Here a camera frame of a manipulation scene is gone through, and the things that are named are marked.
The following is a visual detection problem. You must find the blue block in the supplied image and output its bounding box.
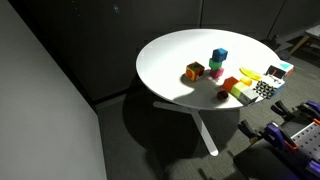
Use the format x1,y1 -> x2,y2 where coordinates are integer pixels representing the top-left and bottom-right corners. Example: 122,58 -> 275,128
212,47 -> 229,63

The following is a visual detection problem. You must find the orange plushy cube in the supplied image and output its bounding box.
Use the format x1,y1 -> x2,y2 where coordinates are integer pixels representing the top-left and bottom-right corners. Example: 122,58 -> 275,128
185,61 -> 206,83

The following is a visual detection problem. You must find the pink block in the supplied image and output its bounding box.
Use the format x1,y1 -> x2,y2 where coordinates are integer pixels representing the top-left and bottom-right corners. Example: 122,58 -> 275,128
209,67 -> 225,80

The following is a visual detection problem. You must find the orange wooden block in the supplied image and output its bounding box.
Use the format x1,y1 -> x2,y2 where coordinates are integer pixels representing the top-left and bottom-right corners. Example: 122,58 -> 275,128
221,76 -> 240,92

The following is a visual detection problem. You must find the lime green wooden block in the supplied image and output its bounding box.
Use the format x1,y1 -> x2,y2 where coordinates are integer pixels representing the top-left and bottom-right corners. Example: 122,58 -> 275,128
230,81 -> 249,99

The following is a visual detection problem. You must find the grey wooden block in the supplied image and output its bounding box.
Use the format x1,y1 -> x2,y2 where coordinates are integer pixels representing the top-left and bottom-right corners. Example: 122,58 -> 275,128
239,88 -> 260,106

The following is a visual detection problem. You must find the black white patterned plush cube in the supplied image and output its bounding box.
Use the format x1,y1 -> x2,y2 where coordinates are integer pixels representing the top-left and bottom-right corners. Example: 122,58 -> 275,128
252,74 -> 286,100

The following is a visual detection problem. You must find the plush cube with teal triangle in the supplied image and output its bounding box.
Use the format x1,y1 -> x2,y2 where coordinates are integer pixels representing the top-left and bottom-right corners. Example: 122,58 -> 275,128
265,61 -> 295,79

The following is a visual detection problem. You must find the white table leg base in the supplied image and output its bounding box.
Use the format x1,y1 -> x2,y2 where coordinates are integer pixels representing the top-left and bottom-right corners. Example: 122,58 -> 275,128
152,100 -> 220,157

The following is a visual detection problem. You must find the dark red ball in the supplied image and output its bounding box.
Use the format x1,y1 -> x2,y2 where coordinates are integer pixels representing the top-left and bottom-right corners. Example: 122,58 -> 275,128
216,90 -> 230,101

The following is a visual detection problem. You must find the yellow orange ball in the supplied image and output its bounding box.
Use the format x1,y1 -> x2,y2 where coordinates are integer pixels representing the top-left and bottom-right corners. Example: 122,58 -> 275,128
239,76 -> 253,87

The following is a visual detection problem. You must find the yellow banana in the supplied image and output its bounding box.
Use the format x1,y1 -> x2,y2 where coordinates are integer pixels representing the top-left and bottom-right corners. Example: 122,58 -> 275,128
239,66 -> 263,82

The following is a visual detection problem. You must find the black spring clamp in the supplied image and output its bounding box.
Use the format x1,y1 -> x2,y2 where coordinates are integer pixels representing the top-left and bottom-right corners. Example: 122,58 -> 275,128
237,119 -> 265,142
270,99 -> 295,118

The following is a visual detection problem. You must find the purple orange spring clamp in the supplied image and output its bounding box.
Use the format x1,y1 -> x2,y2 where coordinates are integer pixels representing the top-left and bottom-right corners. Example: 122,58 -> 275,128
265,122 -> 300,152
297,100 -> 320,122

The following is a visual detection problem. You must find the perforated metal plate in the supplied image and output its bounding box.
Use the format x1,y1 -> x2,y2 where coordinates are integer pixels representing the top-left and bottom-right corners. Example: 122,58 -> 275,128
289,121 -> 320,162

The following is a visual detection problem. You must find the wooden leg side table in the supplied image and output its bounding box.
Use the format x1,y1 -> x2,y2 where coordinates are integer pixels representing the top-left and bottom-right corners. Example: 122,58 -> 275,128
288,24 -> 320,56

